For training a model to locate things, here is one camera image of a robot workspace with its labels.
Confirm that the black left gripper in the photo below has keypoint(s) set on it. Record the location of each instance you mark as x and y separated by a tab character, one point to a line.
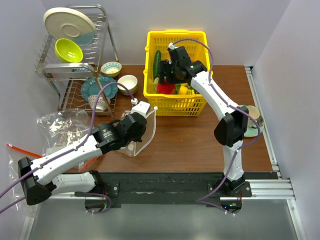
139	137

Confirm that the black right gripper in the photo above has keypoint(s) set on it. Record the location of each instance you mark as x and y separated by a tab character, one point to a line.
165	66

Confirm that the dotted clear zip bag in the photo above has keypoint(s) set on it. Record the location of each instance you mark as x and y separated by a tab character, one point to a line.
134	148

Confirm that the red toy dragon fruit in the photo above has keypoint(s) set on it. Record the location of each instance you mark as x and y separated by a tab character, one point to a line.
166	88

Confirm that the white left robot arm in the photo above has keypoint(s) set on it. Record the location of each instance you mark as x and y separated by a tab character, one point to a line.
43	177

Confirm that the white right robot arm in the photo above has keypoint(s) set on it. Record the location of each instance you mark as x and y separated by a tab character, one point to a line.
233	118

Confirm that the crumpled clear plastic bag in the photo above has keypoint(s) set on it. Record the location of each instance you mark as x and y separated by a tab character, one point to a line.
61	128

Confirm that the yellow toy fruit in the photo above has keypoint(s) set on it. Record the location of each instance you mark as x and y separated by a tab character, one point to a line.
183	89

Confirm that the long dark cucumber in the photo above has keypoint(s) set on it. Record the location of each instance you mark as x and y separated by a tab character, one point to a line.
156	64

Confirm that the yellow plastic basket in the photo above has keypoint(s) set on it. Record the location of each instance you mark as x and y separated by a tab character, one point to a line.
173	104

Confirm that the cream ceramic bowl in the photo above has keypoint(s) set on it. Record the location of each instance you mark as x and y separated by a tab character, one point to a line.
130	82

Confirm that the patterned grey bowl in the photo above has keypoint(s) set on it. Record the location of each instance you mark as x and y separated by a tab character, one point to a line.
101	104

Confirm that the teal scalloped plate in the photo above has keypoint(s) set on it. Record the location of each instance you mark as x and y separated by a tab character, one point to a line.
90	87

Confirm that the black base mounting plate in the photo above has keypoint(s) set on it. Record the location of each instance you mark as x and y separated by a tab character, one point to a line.
174	188

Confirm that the teal patterned small bowl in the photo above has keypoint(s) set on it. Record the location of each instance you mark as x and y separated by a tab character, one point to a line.
111	69

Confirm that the cream speckled mug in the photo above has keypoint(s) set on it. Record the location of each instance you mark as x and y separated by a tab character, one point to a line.
254	112

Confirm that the metal dish rack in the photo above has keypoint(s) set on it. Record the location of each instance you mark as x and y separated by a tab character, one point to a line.
67	78

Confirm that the mint green saucer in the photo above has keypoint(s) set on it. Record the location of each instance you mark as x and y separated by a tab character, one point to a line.
252	130

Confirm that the lime green bowl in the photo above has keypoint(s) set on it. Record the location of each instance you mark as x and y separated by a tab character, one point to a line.
67	51

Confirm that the large cream blue plate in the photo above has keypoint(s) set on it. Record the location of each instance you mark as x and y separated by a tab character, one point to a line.
68	23

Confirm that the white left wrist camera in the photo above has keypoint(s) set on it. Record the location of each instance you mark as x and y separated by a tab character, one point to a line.
140	107

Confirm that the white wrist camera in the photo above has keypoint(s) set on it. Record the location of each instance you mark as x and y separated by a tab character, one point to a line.
171	46
140	107

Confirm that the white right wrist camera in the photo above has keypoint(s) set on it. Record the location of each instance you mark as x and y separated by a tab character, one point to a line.
171	46

